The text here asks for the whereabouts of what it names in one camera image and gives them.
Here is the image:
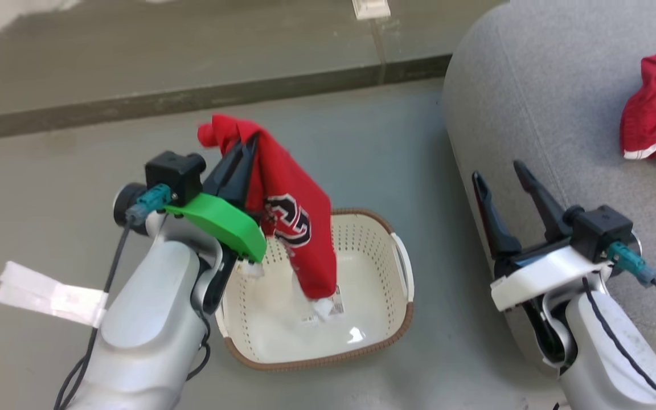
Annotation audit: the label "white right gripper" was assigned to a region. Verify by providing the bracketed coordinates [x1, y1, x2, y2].
[471, 161, 614, 313]

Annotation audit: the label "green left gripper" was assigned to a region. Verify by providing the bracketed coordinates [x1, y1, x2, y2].
[165, 134, 268, 264]

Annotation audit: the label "red jersey with printed logo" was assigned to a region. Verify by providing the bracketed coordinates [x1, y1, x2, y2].
[197, 114, 345, 326]

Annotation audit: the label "red shorts with white trim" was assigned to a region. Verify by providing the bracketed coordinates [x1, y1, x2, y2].
[618, 47, 656, 190]

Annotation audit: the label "grey fabric sofa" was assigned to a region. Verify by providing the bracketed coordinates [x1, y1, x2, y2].
[442, 0, 656, 410]

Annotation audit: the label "white perforated laundry basket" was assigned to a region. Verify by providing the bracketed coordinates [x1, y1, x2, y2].
[214, 207, 416, 372]

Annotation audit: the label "white metal railing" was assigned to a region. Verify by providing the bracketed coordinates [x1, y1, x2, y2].
[352, 0, 392, 21]

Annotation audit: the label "left arm cable teal plug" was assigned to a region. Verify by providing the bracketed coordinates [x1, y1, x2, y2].
[54, 183, 212, 410]

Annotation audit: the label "arm cable teal plug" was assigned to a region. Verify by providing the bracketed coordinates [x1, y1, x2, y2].
[581, 241, 656, 410]
[54, 183, 212, 410]

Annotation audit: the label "right arm cable teal plug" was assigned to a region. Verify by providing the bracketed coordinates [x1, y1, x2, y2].
[581, 241, 656, 410]

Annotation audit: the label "white paper cable label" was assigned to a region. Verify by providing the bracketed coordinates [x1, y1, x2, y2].
[0, 261, 108, 329]

